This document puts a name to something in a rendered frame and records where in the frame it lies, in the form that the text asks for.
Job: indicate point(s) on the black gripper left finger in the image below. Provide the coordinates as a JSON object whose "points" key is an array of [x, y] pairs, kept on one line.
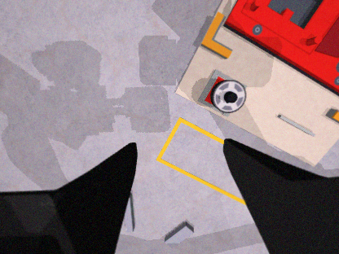
{"points": [[85, 215]]}

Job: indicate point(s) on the black wheel with grey hub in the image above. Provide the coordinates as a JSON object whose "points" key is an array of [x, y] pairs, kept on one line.
{"points": [[219, 90]]}

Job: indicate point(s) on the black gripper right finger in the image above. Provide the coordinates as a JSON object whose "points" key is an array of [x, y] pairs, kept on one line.
{"points": [[296, 211]]}

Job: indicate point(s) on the yellow rectangular outline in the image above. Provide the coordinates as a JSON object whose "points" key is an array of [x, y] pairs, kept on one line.
{"points": [[184, 172]]}

